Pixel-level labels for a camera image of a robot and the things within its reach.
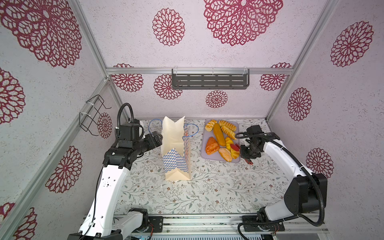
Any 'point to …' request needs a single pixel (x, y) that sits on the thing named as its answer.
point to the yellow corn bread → (228, 141)
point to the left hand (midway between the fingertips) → (155, 142)
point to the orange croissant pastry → (212, 146)
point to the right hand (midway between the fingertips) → (243, 153)
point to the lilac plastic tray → (215, 156)
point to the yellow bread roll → (234, 154)
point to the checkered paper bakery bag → (175, 150)
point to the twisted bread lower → (229, 132)
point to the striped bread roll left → (209, 127)
